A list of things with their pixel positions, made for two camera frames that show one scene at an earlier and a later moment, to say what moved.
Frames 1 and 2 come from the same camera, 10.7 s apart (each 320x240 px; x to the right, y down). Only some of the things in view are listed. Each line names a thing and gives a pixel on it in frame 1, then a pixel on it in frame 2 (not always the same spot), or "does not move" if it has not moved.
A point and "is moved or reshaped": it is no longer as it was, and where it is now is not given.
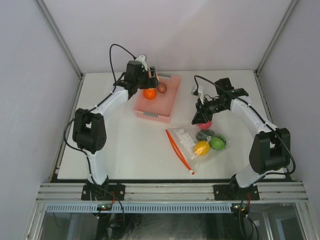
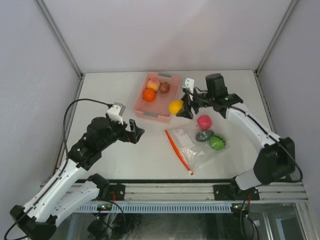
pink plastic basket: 160,108 does not move
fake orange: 150,94 does not move
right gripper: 202,115 -> 186,112
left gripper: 151,83 -> 132,136
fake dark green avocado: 205,134 does not move
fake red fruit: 205,126 does not move
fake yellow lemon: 202,148 -> 175,106
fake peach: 150,75 is moved or reshaped
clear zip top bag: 184,139 does not move
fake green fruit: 217,143 does not move
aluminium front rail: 172,192 does not move
